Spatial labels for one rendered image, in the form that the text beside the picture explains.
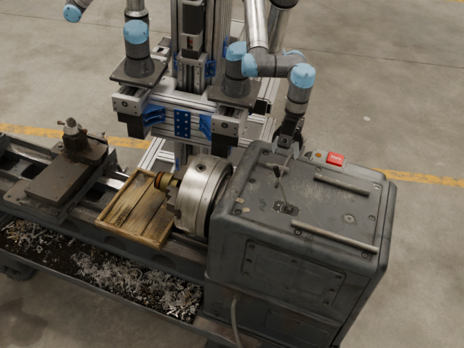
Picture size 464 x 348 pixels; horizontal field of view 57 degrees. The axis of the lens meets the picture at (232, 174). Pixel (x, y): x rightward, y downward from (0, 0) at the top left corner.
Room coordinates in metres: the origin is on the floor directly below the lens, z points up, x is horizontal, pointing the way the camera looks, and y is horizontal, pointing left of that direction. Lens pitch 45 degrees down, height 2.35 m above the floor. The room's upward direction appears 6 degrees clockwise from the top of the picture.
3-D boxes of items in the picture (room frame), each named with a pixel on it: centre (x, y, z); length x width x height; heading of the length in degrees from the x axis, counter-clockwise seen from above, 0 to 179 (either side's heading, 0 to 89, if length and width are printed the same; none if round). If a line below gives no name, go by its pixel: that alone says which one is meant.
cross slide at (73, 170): (1.32, 0.72, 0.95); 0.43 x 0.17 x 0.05; 164
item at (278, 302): (1.03, -0.28, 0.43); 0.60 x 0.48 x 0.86; 74
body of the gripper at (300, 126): (1.19, -0.19, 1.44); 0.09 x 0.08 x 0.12; 164
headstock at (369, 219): (1.03, -0.28, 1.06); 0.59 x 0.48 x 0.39; 74
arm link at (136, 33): (1.84, 0.52, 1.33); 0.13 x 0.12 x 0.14; 12
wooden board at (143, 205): (1.19, 0.35, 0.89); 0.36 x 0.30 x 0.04; 164
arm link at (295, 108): (1.19, -0.19, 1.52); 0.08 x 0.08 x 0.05
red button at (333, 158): (1.22, -0.39, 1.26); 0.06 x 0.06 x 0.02; 74
